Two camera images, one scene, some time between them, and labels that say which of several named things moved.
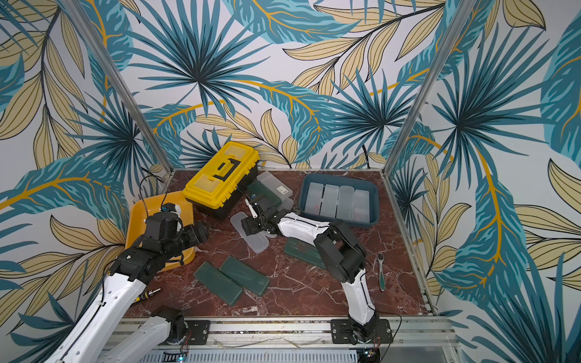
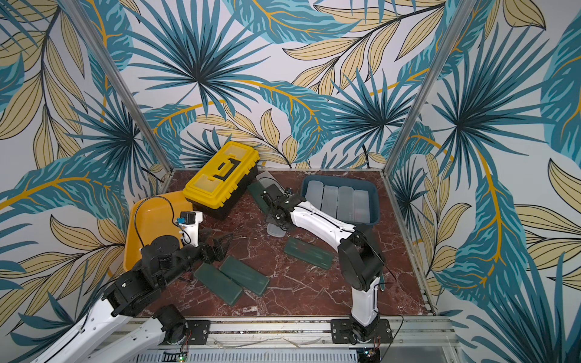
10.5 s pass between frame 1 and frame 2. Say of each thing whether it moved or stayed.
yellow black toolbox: stayed
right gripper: moved
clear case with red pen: moved
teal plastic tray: stayed
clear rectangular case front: moved
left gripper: moved
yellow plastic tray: stayed
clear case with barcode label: stayed
